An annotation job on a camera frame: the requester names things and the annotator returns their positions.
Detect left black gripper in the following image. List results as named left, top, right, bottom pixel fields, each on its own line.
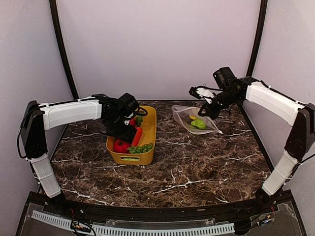
left=106, top=115, right=137, bottom=143

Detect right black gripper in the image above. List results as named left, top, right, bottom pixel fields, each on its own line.
left=198, top=89, right=240, bottom=119

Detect red toy tomato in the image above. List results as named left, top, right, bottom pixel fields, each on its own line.
left=113, top=139, right=130, bottom=153

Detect green toy pear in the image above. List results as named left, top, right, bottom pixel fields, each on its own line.
left=190, top=118, right=207, bottom=130

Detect yellow plastic basket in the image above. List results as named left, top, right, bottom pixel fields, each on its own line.
left=106, top=105, right=157, bottom=165

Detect clear dotted zip bag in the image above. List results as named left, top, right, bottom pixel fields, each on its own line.
left=171, top=105, right=223, bottom=135

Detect green toy grapes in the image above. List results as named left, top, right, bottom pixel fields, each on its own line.
left=128, top=143, right=154, bottom=154

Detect red toy apple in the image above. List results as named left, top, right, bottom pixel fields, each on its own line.
left=129, top=118, right=137, bottom=127

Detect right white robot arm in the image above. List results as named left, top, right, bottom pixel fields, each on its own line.
left=196, top=77, right=315, bottom=213

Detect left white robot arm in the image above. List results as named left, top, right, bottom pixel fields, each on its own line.
left=17, top=93, right=140, bottom=214

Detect orange toy carrot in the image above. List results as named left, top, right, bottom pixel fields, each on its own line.
left=131, top=127, right=143, bottom=146

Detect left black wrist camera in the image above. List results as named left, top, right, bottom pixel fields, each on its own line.
left=117, top=93, right=148, bottom=120

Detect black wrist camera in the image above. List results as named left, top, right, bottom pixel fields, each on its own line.
left=189, top=66, right=237, bottom=99
left=117, top=93, right=148, bottom=120

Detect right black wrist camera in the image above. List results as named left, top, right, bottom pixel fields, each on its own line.
left=189, top=66, right=237, bottom=99

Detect black front rail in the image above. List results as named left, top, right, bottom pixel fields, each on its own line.
left=37, top=195, right=263, bottom=222

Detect white slotted cable duct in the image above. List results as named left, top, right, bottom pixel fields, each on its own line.
left=31, top=210, right=235, bottom=236

